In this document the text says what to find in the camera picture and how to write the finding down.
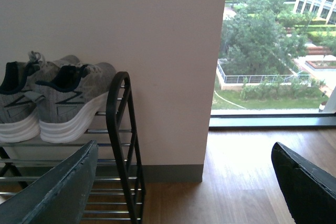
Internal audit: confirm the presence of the black metal shoe rack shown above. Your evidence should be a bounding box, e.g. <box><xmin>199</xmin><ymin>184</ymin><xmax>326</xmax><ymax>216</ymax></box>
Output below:
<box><xmin>1</xmin><ymin>72</ymin><xmax>146</xmax><ymax>223</ymax></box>

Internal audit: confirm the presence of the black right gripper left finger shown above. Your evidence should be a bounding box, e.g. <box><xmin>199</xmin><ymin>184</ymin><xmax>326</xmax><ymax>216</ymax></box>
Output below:
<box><xmin>1</xmin><ymin>140</ymin><xmax>98</xmax><ymax>223</ymax></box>

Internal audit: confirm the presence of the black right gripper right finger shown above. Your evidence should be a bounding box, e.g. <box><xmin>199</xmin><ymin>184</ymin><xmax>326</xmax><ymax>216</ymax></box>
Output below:
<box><xmin>271</xmin><ymin>142</ymin><xmax>335</xmax><ymax>223</ymax></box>

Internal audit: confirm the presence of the grey knit sneaker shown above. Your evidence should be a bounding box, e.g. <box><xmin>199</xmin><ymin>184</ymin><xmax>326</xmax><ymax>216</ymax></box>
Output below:
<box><xmin>34</xmin><ymin>62</ymin><xmax>116</xmax><ymax>143</ymax></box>
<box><xmin>1</xmin><ymin>51</ymin><xmax>80</xmax><ymax>143</ymax></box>

